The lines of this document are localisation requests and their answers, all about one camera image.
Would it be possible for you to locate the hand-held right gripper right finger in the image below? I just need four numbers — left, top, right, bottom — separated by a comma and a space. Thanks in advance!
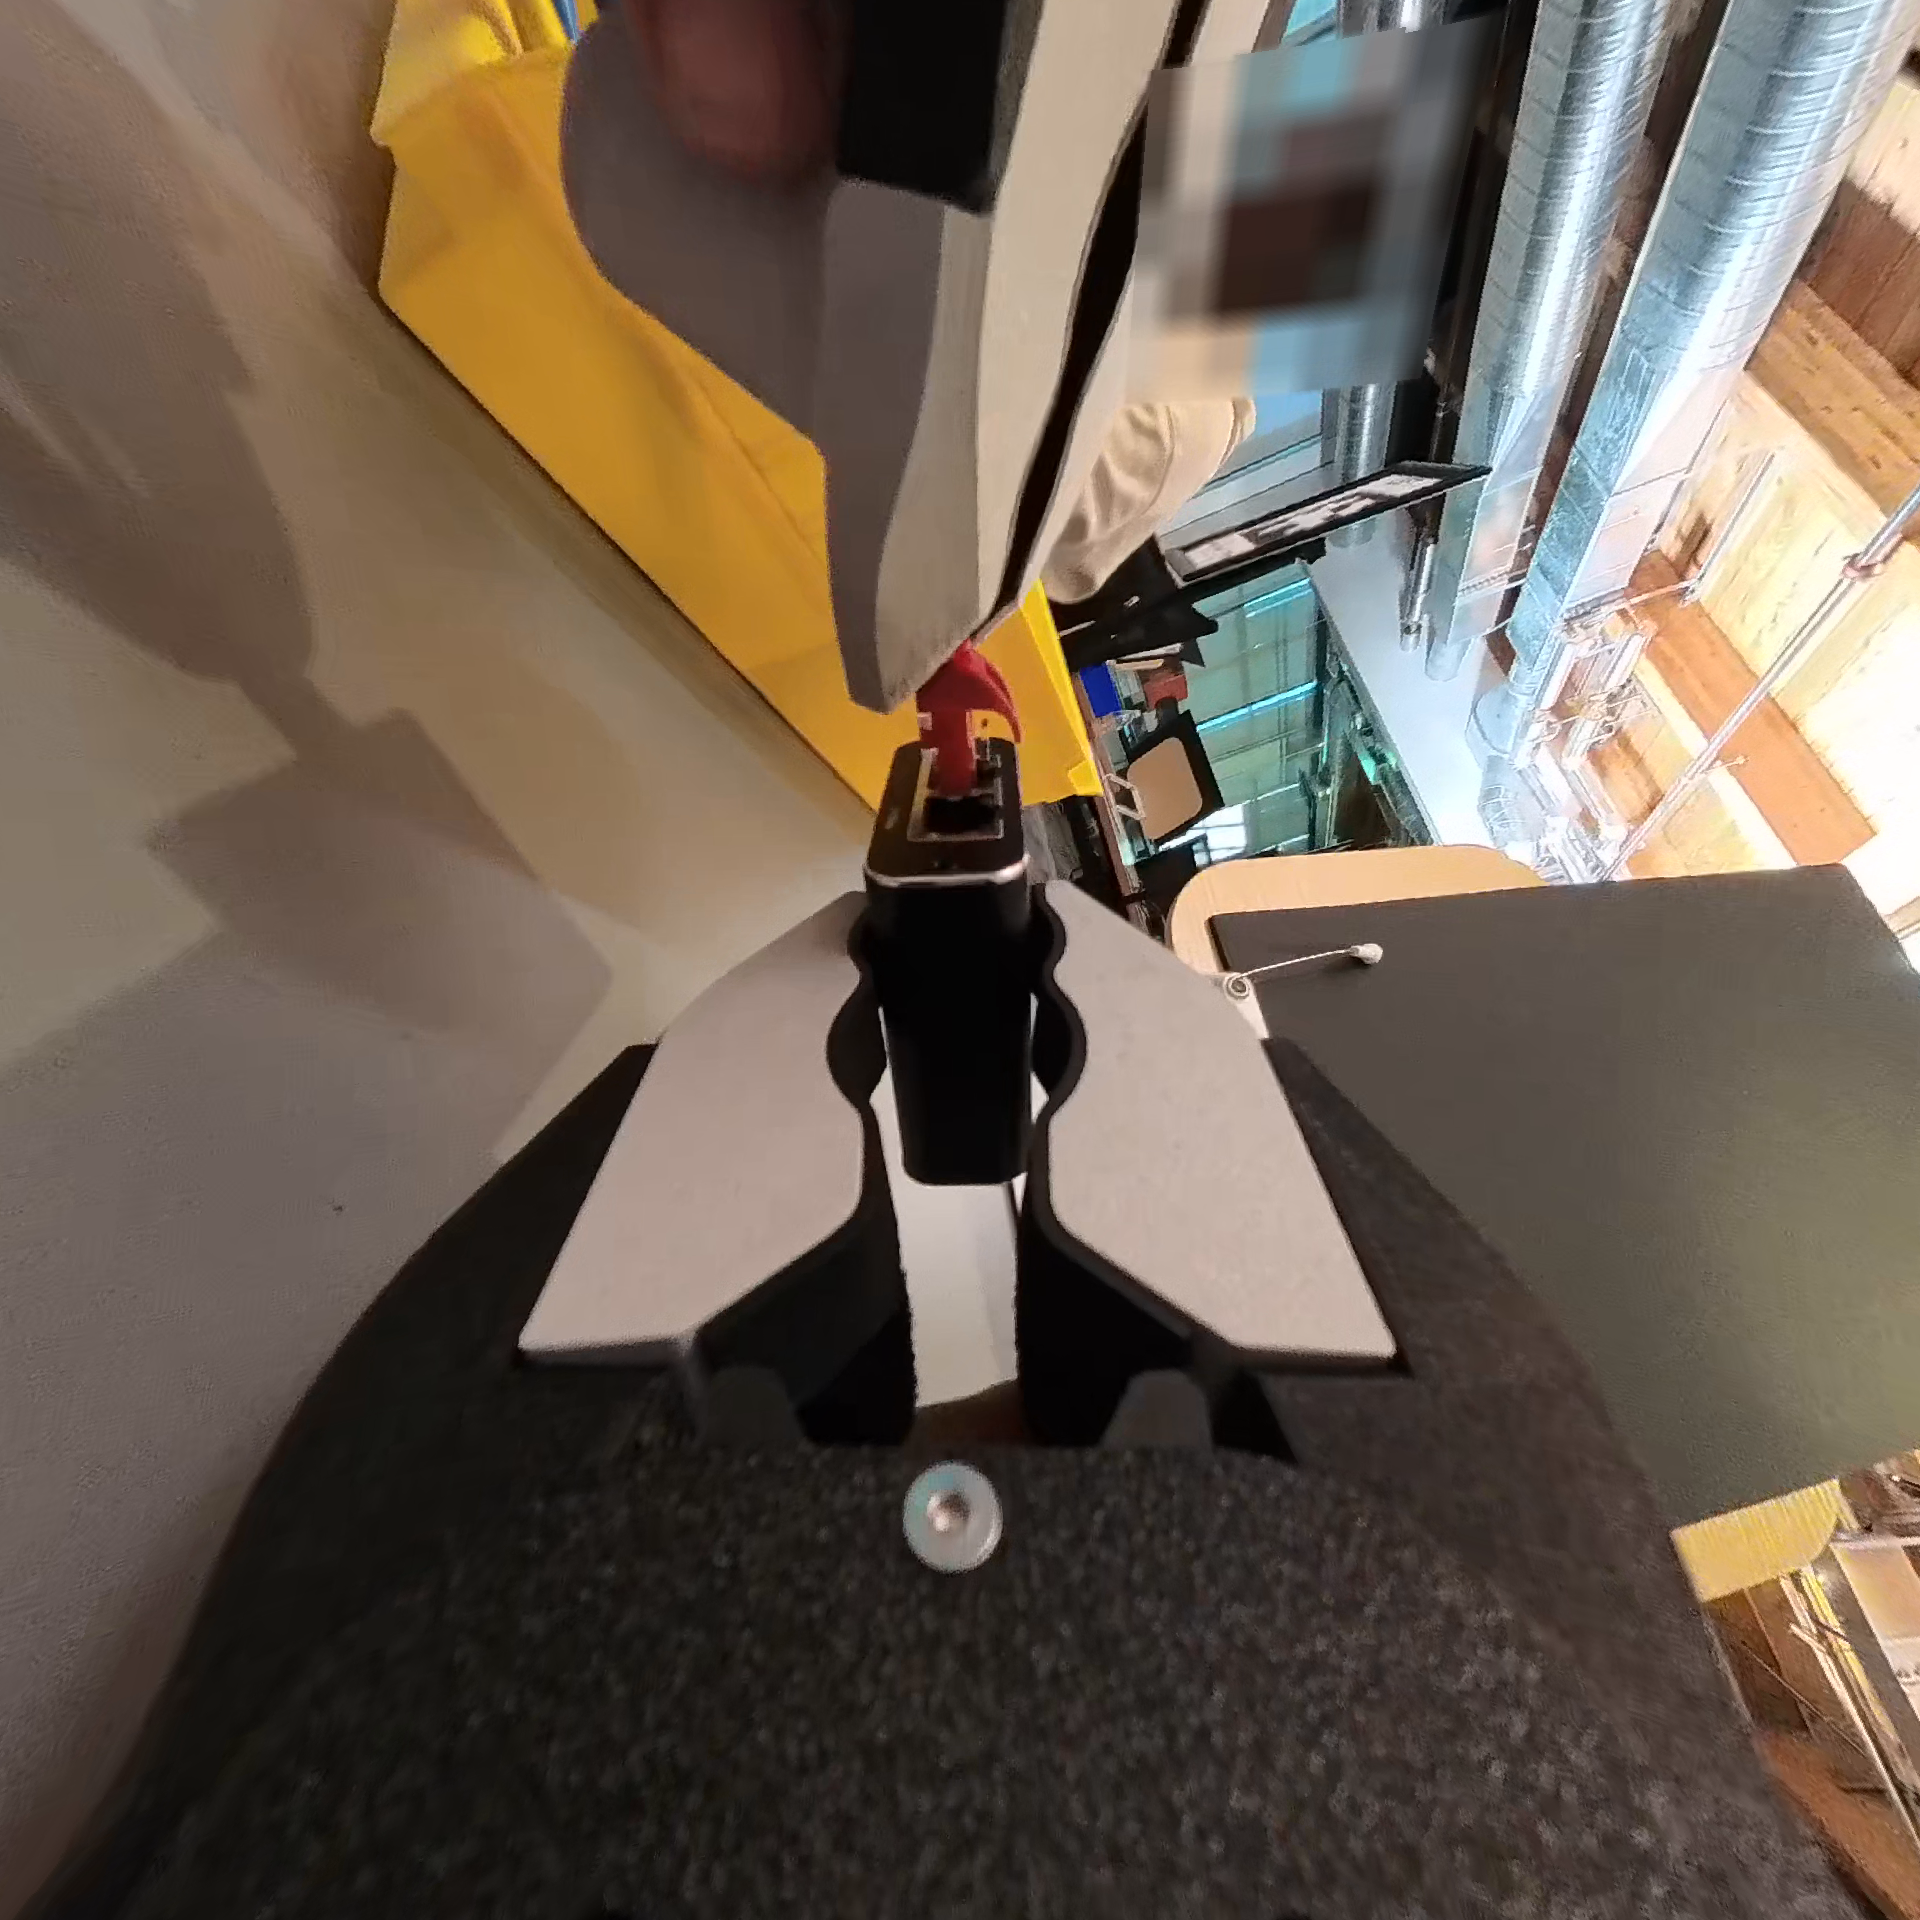
1017, 880, 1406, 1448

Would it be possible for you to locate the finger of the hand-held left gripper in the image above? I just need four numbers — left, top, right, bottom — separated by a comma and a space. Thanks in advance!
819, 0, 1279, 717

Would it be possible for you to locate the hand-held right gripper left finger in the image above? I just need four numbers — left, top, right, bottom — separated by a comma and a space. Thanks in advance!
517, 883, 915, 1448

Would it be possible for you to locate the red ethernet cable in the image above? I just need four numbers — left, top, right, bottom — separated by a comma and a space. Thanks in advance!
918, 642, 1024, 793

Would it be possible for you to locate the black ethernet adapter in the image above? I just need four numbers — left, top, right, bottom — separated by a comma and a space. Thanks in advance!
865, 742, 1038, 1187

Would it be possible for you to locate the yellow storage bin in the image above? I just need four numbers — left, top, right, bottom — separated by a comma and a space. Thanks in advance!
373, 0, 1108, 815

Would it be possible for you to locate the person's left hand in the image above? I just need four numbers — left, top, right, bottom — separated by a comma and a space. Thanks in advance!
619, 0, 844, 186

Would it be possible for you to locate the black framed sign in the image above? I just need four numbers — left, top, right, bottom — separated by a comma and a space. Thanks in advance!
1161, 459, 1495, 591

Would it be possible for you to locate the dark panel board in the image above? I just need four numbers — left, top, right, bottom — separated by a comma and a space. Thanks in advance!
1171, 845, 1920, 1605

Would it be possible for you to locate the tan padded chair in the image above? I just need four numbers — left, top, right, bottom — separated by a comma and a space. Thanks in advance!
1123, 710, 1218, 845

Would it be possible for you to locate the metal ceiling pipe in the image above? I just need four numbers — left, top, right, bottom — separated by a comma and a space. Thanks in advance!
1590, 495, 1920, 891

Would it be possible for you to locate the silver ceiling duct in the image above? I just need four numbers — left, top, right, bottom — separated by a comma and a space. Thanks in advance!
1403, 0, 1904, 781

